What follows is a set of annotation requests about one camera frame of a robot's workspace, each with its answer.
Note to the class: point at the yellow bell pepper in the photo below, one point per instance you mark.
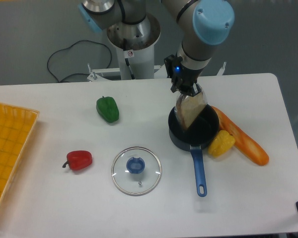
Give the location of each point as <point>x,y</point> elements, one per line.
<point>222,142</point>

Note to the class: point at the orange baguette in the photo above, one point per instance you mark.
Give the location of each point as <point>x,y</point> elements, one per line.
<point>244,143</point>

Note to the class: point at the dark pot blue handle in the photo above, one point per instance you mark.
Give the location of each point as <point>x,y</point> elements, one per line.
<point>198,137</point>

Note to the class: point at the yellow woven basket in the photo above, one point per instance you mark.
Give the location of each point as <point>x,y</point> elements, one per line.
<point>16,126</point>

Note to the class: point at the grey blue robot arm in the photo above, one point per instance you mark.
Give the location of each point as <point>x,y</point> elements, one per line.
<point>205,23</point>

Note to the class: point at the green bell pepper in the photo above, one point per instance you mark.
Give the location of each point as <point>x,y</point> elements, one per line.
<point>107,109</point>

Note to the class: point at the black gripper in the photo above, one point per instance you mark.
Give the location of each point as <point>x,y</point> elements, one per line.
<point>183,79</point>

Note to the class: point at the red bell pepper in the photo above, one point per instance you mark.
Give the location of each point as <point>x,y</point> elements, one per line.
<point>78,160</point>

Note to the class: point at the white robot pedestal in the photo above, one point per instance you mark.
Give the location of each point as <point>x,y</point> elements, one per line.
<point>134,45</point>

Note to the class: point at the glass lid blue knob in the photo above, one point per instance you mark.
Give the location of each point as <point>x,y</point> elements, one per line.
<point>136,171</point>

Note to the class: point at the white table bracket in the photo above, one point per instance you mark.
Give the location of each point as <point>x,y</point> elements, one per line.
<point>221,70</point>

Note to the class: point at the toast slice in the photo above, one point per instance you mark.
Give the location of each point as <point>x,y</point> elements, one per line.
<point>188,108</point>

